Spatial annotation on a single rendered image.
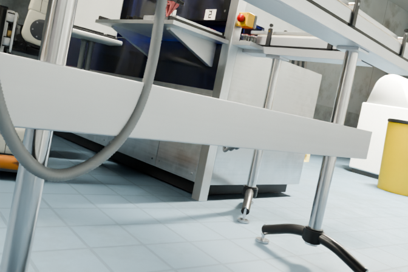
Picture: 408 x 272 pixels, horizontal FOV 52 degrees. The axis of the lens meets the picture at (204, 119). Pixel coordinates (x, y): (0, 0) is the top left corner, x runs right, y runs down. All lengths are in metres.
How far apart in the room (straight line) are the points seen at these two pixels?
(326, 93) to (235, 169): 5.97
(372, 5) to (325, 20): 7.95
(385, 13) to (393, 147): 5.44
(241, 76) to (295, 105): 0.61
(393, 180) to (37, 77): 4.20
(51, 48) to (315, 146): 0.97
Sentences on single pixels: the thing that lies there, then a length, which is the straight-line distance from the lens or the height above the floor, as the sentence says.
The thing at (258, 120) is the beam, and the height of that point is 0.51.
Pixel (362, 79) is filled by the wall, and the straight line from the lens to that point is 9.20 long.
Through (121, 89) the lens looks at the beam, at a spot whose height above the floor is 0.53.
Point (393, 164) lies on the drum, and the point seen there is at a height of 0.29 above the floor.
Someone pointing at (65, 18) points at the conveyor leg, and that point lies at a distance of 0.81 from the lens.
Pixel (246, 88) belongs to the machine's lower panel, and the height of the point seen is 0.65.
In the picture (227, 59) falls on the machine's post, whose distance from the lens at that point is 2.26.
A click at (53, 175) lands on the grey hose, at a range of 0.81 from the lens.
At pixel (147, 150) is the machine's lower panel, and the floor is 0.16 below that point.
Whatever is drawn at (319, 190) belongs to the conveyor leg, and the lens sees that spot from 1.68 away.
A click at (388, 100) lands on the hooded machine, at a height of 1.00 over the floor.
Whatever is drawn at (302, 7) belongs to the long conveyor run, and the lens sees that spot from 1.28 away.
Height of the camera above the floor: 0.54
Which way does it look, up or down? 2 degrees down
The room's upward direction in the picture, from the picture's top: 11 degrees clockwise
